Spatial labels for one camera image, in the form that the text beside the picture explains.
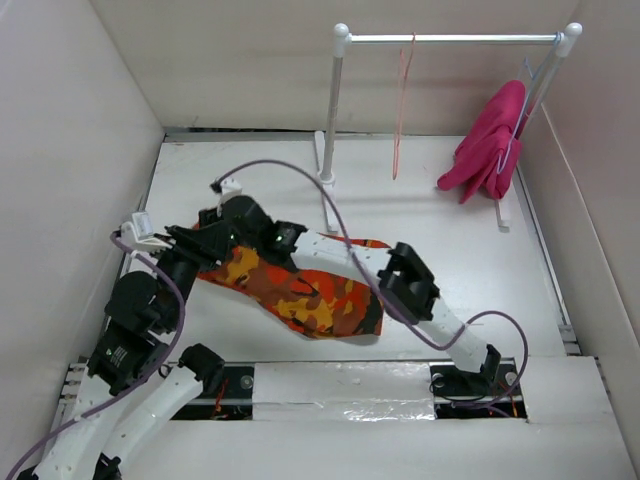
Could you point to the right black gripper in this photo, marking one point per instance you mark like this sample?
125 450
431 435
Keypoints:
208 216

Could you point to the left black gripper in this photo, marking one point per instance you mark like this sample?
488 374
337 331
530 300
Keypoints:
205 248

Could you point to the orange camouflage trousers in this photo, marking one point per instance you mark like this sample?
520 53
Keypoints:
312 303

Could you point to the pink wire hanger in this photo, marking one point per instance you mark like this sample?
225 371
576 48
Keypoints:
404 66

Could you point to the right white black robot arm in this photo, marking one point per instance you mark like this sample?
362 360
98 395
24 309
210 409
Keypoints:
399 279

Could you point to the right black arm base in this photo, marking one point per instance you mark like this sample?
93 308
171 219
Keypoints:
462 396

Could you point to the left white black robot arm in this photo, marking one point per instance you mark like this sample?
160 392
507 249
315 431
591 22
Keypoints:
101 434

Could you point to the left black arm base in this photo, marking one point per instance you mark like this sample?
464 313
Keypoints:
232 401

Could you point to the silver taped white panel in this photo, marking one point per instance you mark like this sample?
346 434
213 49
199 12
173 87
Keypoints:
343 391

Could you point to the magenta pink garment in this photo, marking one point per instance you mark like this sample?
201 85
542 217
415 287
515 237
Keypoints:
487 157

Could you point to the white metal clothes rack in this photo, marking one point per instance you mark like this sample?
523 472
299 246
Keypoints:
324 141

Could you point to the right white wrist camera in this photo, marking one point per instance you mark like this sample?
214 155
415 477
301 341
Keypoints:
226 188

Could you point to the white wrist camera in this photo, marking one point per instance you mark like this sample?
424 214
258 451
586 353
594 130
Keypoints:
142 230
226 188

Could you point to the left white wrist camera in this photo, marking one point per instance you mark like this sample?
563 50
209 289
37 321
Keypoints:
142 230

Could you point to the light blue wire hanger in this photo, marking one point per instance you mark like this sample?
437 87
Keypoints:
534 76

